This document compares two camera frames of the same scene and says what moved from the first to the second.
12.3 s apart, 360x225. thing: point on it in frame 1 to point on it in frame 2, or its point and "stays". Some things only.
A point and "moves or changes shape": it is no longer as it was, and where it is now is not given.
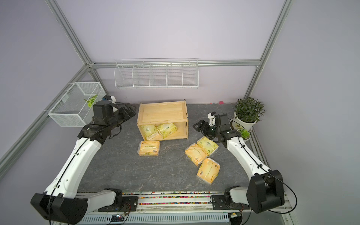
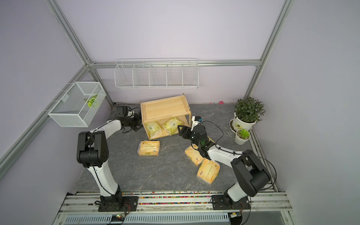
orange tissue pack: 208,171 stays
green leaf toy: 91,101 stays
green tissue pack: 150,131 moves or changes shape
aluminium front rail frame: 185,208 stays
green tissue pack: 167,130 moves or changes shape
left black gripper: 132,112 to 138,122
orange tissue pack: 148,148 stays
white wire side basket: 75,108 stays
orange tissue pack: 196,153 stays
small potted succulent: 245,134 stays
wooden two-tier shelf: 163,120 moves or changes shape
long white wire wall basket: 135,73 stays
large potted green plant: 247,112 stays
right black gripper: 205,129 to 185,135
